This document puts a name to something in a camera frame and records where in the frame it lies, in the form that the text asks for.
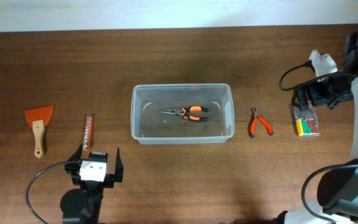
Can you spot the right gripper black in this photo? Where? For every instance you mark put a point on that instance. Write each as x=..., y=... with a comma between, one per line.
x=315, y=98

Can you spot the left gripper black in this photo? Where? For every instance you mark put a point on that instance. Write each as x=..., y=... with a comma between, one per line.
x=73, y=168

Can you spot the orange-black long nose pliers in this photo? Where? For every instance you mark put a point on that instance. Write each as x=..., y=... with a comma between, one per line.
x=189, y=113

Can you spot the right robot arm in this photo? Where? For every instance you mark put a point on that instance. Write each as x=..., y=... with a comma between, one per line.
x=329, y=194

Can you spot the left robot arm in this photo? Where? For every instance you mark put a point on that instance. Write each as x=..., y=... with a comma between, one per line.
x=82, y=205

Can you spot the clear plastic container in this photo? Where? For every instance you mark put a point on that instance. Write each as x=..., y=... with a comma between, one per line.
x=150, y=126

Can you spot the clear case coloured tubes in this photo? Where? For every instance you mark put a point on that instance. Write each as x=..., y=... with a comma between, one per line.
x=306, y=121

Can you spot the orange socket bit rail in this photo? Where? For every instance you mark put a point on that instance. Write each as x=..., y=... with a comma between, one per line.
x=87, y=133

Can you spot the orange scraper wooden handle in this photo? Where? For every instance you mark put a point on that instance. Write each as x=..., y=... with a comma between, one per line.
x=38, y=119

